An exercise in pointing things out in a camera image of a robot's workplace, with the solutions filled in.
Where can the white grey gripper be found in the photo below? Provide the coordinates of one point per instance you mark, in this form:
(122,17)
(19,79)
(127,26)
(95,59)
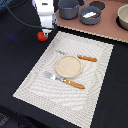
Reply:
(45,11)

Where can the red tomato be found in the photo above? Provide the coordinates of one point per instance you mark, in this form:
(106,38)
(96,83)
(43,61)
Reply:
(41,37)

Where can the white fish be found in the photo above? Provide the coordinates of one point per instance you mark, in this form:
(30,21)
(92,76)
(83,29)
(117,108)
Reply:
(90,14)

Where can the brown sausage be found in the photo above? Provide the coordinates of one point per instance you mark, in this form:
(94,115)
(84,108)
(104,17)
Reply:
(94,16)

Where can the grey frying pan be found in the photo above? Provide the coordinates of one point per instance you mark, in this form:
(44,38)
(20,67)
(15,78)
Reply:
(86,9)

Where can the grey cooking pot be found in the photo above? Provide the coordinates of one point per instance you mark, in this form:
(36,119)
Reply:
(68,9)

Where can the black round burner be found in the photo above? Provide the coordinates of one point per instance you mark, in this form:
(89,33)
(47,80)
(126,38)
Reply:
(98,4)

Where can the round beige plate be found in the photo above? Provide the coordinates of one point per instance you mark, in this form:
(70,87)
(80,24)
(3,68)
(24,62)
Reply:
(68,66)

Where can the brown stove board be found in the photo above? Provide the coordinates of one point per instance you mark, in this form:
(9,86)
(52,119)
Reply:
(107,27)

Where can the cream bowl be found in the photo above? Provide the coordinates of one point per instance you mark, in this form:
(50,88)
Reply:
(123,16)

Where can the beige woven placemat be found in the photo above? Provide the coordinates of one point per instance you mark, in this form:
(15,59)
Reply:
(67,79)

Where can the knife with orange handle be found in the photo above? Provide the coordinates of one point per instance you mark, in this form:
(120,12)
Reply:
(79,56)

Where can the fork with orange handle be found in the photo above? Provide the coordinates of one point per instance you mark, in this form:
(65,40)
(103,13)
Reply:
(69,82)

